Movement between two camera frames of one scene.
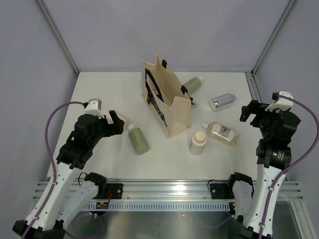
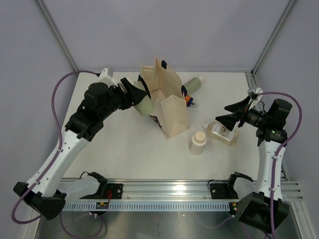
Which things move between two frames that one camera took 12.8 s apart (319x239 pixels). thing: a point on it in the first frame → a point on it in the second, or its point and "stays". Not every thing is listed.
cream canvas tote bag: [166, 101] stays
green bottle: [140, 145] → [145, 106]
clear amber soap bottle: [222, 133] stays
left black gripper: [111, 129] → [134, 94]
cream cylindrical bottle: [198, 143] stays
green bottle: [193, 85] stays
